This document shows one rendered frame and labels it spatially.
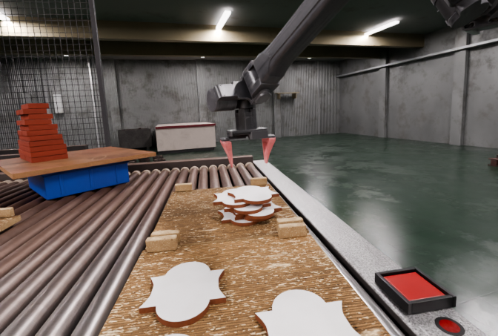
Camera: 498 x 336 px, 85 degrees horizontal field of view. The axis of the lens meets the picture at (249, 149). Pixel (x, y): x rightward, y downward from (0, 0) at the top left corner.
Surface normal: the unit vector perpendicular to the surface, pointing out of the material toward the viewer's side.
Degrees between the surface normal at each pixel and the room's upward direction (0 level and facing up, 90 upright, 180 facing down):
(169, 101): 90
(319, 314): 0
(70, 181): 90
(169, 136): 90
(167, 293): 0
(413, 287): 0
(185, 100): 90
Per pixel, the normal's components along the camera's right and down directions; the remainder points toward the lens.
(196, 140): 0.29, 0.12
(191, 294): -0.04, -0.99
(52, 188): 0.75, 0.06
